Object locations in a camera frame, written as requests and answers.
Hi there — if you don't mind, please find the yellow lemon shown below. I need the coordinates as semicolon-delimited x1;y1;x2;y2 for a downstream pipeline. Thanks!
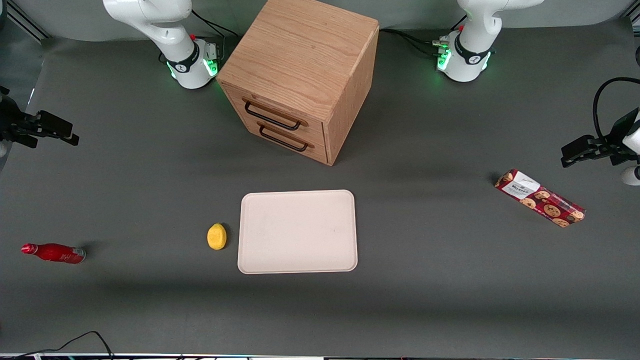
207;223;228;251

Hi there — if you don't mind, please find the oak wooden drawer cabinet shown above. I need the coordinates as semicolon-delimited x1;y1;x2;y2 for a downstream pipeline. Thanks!
216;0;380;167

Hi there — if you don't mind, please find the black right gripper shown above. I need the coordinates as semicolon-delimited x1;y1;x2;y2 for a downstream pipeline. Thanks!
0;95;80;149

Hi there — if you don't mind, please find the black arm base cable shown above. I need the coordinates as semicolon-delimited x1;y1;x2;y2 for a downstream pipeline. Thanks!
379;27;451;58
191;9;241;40

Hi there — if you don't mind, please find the oak drawer front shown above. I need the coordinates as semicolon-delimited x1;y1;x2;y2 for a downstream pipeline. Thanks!
235;107;329;166

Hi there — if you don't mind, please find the cream rectangular plastic tray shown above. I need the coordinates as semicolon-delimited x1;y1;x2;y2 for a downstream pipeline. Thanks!
237;189;359;275

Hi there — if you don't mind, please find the black looped gripper cable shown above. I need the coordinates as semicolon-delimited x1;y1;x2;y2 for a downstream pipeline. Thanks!
592;77;640;146

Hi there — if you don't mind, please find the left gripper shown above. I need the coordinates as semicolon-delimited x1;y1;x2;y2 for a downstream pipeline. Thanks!
561;109;640;168

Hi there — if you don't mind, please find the red drink bottle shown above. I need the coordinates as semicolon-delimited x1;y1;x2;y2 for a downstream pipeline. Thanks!
21;243;87;265

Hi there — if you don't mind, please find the black metal drawer handle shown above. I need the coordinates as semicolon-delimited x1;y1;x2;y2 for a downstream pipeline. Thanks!
243;98;302;132
258;124;309;153

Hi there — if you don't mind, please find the wooden box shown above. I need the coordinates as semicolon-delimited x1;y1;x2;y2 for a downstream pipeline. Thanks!
222;82;327;147

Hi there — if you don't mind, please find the thin black table cable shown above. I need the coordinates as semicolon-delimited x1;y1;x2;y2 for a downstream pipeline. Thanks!
0;331;116;360

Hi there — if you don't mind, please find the red chocolate cookie pack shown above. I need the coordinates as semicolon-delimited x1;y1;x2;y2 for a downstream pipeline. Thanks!
494;168;587;229

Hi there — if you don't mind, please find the aluminium frame rail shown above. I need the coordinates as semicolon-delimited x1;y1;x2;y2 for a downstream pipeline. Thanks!
4;0;52;41

